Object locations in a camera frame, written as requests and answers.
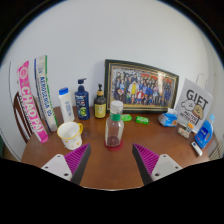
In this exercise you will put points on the white mug with yellow rim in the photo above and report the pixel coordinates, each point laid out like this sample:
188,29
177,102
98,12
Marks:
70,135

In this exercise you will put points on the speckled candy pack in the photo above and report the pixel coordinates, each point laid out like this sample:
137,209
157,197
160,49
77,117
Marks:
183,132

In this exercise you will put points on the amber pump bottle yellow label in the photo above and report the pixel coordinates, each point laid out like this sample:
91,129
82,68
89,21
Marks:
100,106

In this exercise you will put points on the colourful puzzle cube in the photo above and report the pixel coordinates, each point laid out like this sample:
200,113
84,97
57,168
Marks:
189,128

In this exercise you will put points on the white paper gift bag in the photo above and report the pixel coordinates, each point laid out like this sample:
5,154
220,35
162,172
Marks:
195,101

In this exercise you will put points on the small green pack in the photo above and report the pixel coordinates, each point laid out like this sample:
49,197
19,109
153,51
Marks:
142,120
126,117

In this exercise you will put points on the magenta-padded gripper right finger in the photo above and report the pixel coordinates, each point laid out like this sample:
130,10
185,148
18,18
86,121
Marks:
145,159

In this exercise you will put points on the dark blue pump bottle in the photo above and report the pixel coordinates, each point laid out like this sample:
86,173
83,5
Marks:
82,103

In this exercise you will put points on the white refrigerator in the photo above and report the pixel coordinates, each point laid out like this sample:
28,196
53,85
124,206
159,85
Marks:
7,106

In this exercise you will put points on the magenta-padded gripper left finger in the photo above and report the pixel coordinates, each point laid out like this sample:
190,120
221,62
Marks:
78,159

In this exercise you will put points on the framed group photo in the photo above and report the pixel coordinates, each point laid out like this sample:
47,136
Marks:
141,86

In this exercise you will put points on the clear bottle with green label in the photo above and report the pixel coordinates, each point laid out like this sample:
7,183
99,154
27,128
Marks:
114,128

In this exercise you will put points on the white radiator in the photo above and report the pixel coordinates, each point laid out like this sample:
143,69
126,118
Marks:
216,150

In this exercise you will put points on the white lotion bottle blue cap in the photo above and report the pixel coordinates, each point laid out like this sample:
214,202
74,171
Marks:
66,106

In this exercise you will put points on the blue detergent bottle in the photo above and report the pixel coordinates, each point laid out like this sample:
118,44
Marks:
204,135

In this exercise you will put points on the pink shuttlecock tube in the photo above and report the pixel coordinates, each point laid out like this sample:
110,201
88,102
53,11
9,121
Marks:
30,103

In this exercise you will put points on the white remote control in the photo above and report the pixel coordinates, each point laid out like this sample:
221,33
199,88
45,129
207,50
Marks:
197,149

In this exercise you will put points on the white and green shuttlecock tube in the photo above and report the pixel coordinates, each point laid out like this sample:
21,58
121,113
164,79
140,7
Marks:
46,93

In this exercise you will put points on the blue tissue pack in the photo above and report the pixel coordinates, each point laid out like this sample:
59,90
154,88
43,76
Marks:
167,120

